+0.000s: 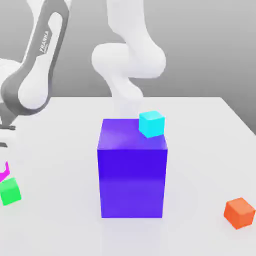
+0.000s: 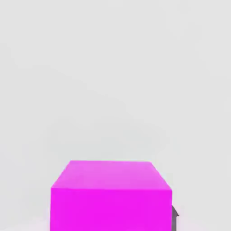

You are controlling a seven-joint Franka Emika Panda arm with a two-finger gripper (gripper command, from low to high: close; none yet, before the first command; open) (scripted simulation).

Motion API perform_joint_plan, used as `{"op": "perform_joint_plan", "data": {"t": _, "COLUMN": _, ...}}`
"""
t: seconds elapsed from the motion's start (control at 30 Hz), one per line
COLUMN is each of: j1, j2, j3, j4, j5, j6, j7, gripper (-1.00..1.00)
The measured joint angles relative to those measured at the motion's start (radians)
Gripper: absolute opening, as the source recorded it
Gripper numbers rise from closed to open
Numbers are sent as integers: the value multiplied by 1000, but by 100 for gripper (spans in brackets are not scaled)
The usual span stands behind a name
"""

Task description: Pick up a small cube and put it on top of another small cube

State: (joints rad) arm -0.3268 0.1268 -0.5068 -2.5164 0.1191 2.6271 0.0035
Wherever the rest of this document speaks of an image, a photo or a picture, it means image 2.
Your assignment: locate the small magenta cube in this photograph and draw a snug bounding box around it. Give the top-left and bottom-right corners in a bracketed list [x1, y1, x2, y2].
[50, 160, 173, 231]

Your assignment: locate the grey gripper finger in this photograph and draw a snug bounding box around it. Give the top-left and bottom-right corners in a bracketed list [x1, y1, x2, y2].
[171, 205, 180, 231]

